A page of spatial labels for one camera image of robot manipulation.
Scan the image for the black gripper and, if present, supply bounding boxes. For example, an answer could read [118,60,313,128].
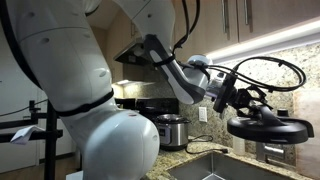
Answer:
[213,75,274,113]

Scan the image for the black pressure cooker lid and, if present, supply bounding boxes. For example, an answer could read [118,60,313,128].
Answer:
[227,105,315,145]

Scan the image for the stainless steel pressure cooker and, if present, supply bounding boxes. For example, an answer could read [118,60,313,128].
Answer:
[153,113,192,151]

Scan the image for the brushed steel gooseneck faucet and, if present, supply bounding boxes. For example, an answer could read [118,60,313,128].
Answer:
[255,142,286,164]

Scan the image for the under cabinet light strip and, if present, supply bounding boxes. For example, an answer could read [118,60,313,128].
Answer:
[206,19,320,64]

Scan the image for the stainless steel sink basin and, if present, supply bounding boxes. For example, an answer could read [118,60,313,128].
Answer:
[166,151,296,180]

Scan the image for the black stove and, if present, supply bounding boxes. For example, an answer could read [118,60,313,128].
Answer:
[114,97,180,118]

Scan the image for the steel range hood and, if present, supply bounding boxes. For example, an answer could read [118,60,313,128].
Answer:
[113,39,158,66]

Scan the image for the white paper tag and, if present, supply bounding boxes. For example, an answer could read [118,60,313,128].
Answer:
[9,125,45,146]

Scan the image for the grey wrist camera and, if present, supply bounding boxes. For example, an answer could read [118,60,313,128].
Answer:
[213,71,230,86]

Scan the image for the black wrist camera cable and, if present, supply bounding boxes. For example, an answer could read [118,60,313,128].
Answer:
[172,0,307,93]

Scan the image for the white wall power outlet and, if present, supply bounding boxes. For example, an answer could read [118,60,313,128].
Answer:
[198,106,208,123]

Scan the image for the black cooker power cord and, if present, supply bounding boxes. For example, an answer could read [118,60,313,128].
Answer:
[184,134,230,155]

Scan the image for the metal cabinet door handle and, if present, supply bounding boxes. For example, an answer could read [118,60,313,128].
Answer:
[222,0,231,41]
[244,0,254,33]

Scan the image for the brown wooden wall cabinets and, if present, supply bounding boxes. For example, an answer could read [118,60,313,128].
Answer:
[106,0,320,63]

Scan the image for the black camera stand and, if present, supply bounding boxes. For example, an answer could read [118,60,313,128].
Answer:
[0,99,64,180]

